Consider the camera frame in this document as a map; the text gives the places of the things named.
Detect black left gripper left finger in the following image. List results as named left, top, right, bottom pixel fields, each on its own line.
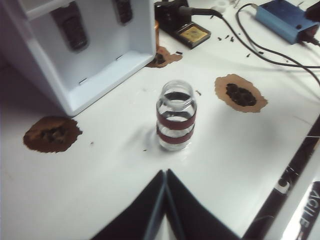
left=91, top=169, right=167, bottom=240

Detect blue soldering station box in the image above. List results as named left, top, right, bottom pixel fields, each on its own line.
left=254, top=2, right=320, bottom=45

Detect black AgileX base bar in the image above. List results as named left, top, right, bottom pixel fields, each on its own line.
left=243, top=119, right=320, bottom=240

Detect grey dispenser paddle lever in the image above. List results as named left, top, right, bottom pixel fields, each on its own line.
left=51, top=2, right=89, bottom=51
left=113, top=0, right=133, bottom=25

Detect black soldering iron stand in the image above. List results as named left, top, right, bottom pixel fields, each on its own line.
left=154, top=0, right=211, bottom=50

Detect black soldering iron with cable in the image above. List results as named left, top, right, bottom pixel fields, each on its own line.
left=176, top=6, right=320, bottom=88

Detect clear bottle two red belts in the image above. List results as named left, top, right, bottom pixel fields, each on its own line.
left=156, top=79, right=197, bottom=152

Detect copper cylinder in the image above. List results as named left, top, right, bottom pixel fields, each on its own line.
left=154, top=19, right=161, bottom=51

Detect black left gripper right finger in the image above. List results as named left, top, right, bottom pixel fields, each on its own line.
left=166, top=168, right=242, bottom=240

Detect white AUX water dispenser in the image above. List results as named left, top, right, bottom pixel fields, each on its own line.
left=0, top=0, right=158, bottom=117

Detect black station cable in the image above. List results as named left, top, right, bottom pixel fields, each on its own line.
left=236, top=3, right=320, bottom=70

